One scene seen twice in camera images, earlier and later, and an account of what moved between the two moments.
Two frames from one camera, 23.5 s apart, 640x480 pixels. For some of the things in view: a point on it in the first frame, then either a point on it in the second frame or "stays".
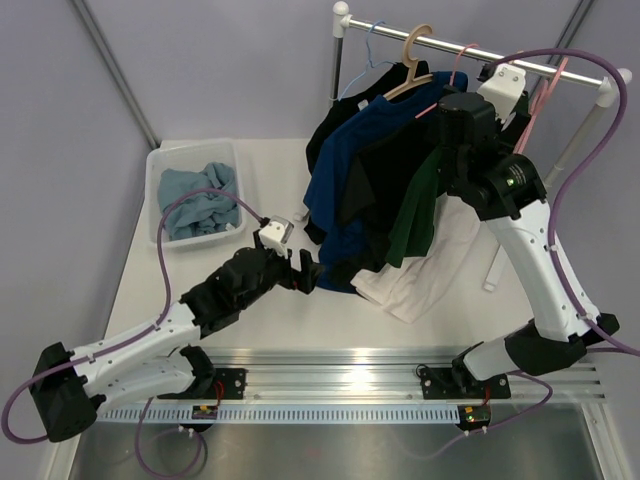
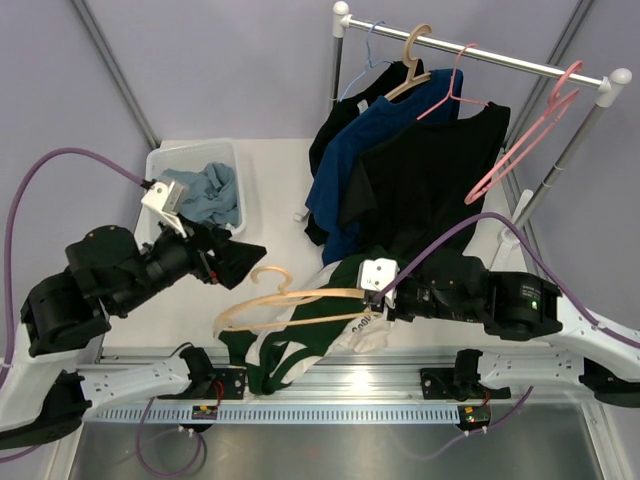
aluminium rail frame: [351, 375] stays
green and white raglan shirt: [434, 236] to [332, 315]
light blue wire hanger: [370, 61] stays
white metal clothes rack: [612, 87] stays
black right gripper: [509, 137] to [393, 306]
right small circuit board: [472, 417] stays
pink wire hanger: [452, 76] stays
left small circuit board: [204, 412] stays
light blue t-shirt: [200, 212] stays
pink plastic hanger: [539, 101] to [558, 107]
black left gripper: [303, 280] to [233, 261]
